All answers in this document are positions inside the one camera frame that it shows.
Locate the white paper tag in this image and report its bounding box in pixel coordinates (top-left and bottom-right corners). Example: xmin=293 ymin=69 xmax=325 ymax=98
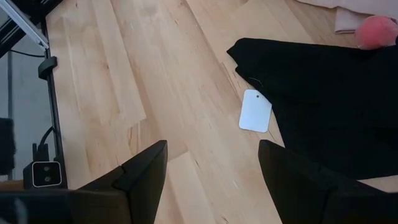
xmin=238 ymin=88 xmax=273 ymax=134

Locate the black camera cable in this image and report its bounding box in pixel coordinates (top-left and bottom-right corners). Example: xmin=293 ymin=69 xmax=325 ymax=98
xmin=32 ymin=125 xmax=55 ymax=162

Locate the beige cloth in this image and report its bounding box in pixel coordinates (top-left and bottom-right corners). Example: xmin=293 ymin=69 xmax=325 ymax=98
xmin=295 ymin=0 xmax=398 ymax=35

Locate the pink toy peach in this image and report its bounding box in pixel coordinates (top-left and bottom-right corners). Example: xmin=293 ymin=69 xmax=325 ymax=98
xmin=354 ymin=15 xmax=398 ymax=51

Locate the black table-level camera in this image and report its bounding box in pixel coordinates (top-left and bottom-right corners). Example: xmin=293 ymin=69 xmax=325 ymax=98
xmin=22 ymin=159 xmax=63 ymax=189

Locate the silver aluminium rail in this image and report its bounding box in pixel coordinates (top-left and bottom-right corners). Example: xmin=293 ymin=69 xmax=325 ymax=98
xmin=0 ymin=0 xmax=50 ymax=51

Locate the black cloth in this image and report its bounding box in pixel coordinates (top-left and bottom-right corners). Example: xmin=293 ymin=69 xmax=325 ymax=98
xmin=226 ymin=37 xmax=398 ymax=182

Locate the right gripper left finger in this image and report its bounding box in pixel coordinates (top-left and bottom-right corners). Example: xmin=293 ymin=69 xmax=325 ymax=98
xmin=77 ymin=139 xmax=168 ymax=224

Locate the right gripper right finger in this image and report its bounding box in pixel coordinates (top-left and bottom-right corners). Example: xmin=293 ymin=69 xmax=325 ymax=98
xmin=257 ymin=139 xmax=398 ymax=224

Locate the black table frame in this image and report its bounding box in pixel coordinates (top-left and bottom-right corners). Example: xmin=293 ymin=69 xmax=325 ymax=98
xmin=0 ymin=0 xmax=68 ymax=190

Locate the black frame bracket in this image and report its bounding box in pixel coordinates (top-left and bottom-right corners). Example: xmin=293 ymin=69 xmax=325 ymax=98
xmin=37 ymin=55 xmax=58 ymax=80

